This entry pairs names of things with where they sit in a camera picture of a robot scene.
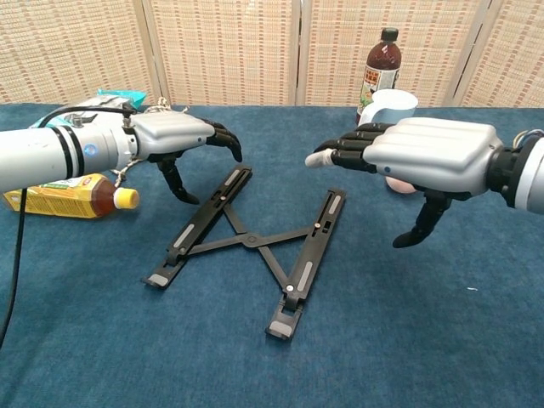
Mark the teal snack bag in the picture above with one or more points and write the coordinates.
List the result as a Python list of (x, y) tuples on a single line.
[(123, 95)]

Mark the black folding laptop stand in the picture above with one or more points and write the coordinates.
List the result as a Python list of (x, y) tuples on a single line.
[(202, 221)]

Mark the blue table cloth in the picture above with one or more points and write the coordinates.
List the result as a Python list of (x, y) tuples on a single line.
[(382, 319)]

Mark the tea bottle with yellow label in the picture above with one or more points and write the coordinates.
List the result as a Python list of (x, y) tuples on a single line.
[(85, 200)]

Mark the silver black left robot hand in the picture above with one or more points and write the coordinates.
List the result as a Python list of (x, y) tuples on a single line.
[(170, 132)]

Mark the dark glass bottle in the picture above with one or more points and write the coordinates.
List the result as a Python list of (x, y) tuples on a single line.
[(382, 59)]

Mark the pink ball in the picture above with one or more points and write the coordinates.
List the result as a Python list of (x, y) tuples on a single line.
[(399, 186)]

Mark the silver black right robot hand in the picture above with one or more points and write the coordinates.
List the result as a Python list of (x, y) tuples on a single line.
[(433, 153)]

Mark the woven bamboo folding screen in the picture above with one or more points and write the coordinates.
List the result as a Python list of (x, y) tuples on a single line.
[(85, 42)]

